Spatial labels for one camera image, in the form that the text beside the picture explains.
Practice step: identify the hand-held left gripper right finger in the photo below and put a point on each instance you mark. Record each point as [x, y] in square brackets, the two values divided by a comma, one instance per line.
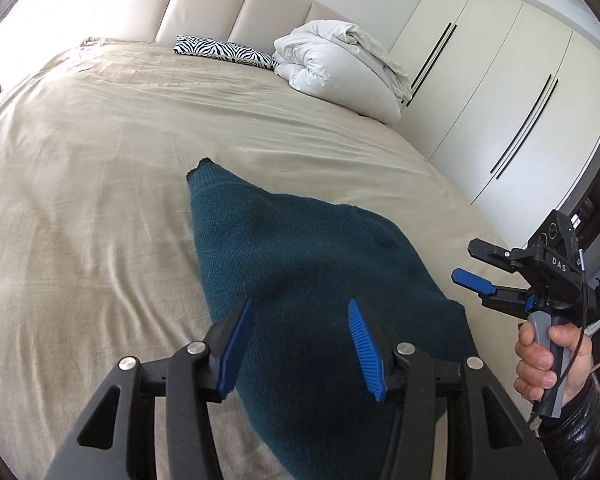
[365, 357]

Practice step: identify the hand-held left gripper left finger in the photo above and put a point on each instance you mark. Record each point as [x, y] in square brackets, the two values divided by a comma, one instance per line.
[235, 347]

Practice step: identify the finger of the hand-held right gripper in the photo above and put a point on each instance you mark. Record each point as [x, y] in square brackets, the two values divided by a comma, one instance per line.
[495, 255]
[472, 282]

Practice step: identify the dark teal knit sweater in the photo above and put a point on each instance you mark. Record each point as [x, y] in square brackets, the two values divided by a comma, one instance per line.
[300, 255]

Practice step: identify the person's right forearm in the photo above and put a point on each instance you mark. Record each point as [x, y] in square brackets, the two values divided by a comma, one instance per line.
[585, 435]

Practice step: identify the person's right hand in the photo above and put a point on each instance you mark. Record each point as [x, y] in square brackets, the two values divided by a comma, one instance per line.
[576, 357]

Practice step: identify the cream wardrobe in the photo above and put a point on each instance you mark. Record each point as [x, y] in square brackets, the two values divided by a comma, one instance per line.
[480, 60]

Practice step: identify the bed with beige sheet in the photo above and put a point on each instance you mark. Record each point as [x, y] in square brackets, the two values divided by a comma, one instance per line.
[90, 185]

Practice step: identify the folded white duvet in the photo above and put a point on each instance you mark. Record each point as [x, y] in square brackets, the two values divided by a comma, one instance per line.
[340, 70]

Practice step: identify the zebra print pillow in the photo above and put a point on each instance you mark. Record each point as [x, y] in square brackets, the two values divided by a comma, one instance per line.
[225, 51]

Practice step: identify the cream padded headboard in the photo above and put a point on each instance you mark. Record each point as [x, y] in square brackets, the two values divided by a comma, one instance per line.
[205, 0]

